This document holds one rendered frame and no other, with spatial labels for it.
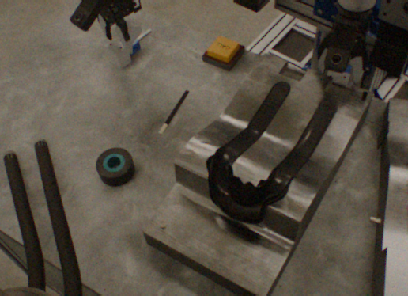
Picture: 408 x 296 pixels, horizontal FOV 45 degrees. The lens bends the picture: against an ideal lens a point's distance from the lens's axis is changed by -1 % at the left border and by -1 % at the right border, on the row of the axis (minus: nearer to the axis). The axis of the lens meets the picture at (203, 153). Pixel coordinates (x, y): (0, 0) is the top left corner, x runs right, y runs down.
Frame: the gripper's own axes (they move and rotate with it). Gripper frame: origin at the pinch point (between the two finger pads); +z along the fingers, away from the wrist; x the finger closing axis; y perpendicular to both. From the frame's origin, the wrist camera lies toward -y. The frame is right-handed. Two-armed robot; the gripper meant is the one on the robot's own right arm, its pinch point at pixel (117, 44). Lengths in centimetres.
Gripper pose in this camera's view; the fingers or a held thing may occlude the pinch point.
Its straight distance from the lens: 128.3
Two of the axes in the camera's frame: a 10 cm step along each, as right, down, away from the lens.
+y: 6.9, -6.3, 3.7
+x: -7.2, -5.4, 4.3
